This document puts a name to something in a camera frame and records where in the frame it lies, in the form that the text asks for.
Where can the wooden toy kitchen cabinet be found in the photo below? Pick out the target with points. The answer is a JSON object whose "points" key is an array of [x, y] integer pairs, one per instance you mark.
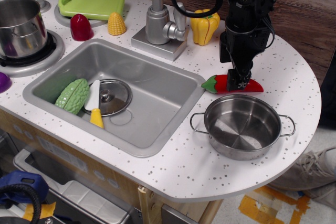
{"points": [[85, 183]]}

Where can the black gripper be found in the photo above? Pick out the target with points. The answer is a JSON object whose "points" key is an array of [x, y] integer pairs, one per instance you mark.
{"points": [[239, 46]]}

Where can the yellow toy corn piece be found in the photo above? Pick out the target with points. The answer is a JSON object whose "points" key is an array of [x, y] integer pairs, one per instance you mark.
{"points": [[116, 25]]}

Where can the grey stove burner front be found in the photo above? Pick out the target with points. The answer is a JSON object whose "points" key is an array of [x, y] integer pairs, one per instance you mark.
{"points": [[45, 63]]}

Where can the grey stove knob small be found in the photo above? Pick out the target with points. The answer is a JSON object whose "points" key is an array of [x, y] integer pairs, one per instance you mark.
{"points": [[44, 5]]}

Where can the grey round burner plate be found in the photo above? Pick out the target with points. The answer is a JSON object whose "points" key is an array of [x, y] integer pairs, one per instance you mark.
{"points": [[65, 21]]}

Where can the yellow toy bell pepper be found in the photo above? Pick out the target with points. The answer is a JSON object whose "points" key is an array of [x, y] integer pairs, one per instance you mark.
{"points": [[204, 28]]}

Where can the grey toy sink basin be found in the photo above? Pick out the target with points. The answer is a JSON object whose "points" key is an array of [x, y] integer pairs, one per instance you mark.
{"points": [[162, 95]]}

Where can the blue clamp handle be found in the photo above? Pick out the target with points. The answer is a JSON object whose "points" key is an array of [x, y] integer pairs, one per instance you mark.
{"points": [[23, 187]]}

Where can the red toy chili pepper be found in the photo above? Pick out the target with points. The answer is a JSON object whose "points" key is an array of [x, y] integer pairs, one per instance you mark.
{"points": [[217, 85]]}

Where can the grey toy faucet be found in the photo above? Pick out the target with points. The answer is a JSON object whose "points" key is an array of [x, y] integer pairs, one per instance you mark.
{"points": [[161, 36]]}

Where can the steel and glass pot lid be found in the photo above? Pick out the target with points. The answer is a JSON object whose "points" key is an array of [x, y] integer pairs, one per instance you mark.
{"points": [[115, 95]]}

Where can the grey sneaker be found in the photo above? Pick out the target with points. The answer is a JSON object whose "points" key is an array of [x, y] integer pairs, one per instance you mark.
{"points": [[313, 174]]}

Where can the tall steel pot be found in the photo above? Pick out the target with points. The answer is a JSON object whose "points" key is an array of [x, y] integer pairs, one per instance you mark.
{"points": [[23, 32]]}

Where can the dark red toy vegetable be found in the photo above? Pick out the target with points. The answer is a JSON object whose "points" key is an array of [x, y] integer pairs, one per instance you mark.
{"points": [[80, 28]]}

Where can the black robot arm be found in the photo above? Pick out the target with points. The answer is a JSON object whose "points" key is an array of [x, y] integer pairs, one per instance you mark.
{"points": [[246, 13]]}

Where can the shallow steel pan with handles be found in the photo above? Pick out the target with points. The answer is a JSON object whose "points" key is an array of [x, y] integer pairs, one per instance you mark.
{"points": [[242, 127]]}

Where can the green toy bitter gourd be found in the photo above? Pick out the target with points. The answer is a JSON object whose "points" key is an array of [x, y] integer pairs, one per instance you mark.
{"points": [[73, 97]]}

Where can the white toy knife yellow handle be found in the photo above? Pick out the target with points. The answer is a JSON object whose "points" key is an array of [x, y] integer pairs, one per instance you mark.
{"points": [[92, 104]]}

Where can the purple toy eggplant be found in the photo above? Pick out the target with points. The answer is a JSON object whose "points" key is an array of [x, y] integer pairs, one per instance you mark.
{"points": [[5, 82]]}

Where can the green toy cutting board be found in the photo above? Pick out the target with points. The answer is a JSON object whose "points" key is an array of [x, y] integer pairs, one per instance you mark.
{"points": [[92, 9]]}

